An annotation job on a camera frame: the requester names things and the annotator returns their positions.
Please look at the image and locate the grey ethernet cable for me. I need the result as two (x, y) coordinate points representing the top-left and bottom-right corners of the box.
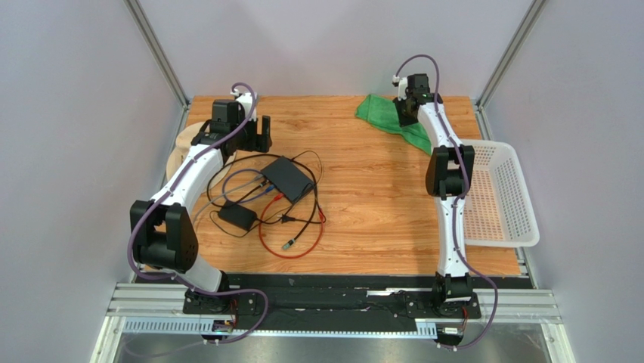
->
(192, 177), (266, 222)

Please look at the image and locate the black network switch box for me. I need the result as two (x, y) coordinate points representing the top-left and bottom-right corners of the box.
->
(260, 156), (314, 204)

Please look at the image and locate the black ethernet cable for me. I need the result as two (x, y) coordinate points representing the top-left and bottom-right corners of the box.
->
(206, 153), (323, 252)

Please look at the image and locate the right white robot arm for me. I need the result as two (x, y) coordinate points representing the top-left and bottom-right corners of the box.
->
(392, 73), (475, 308)

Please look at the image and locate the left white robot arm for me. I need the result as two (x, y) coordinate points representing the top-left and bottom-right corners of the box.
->
(128, 92), (271, 296)

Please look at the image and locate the green cloth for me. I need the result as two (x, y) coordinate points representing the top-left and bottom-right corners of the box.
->
(355, 94), (432, 155)

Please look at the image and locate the beige bucket hat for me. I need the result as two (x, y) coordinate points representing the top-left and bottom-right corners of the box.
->
(166, 121), (237, 188)

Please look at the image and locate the black power adapter brick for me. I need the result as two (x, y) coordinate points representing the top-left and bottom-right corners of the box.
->
(217, 202), (258, 231)

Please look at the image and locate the white plastic basket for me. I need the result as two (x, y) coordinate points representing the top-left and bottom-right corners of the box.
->
(463, 139), (540, 248)

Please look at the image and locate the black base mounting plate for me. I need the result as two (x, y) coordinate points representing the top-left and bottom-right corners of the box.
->
(135, 273), (534, 334)

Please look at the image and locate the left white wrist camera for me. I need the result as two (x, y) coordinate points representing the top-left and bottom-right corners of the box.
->
(231, 91), (259, 120)

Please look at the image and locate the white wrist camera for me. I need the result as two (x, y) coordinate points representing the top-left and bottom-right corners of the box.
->
(231, 91), (259, 120)
(392, 75), (408, 101)

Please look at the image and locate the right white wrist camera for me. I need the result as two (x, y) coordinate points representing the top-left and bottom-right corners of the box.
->
(392, 75), (408, 101)

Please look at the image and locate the blue ethernet cable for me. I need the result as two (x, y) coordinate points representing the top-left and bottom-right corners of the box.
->
(221, 168), (276, 205)

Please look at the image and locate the red ethernet cable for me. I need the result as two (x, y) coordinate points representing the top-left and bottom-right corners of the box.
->
(258, 193), (327, 260)

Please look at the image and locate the black power cord with plug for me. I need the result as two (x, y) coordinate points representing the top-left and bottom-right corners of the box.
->
(209, 150), (324, 238)

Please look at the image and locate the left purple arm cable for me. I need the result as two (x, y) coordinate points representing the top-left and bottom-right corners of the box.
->
(125, 82), (270, 346)

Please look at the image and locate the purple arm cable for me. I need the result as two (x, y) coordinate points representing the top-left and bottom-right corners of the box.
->
(394, 54), (500, 352)
(125, 82), (270, 346)

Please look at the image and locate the aluminium frame rail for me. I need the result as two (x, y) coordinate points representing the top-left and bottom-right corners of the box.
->
(104, 274), (574, 362)

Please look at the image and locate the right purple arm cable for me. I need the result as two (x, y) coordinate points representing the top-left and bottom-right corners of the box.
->
(394, 54), (500, 352)

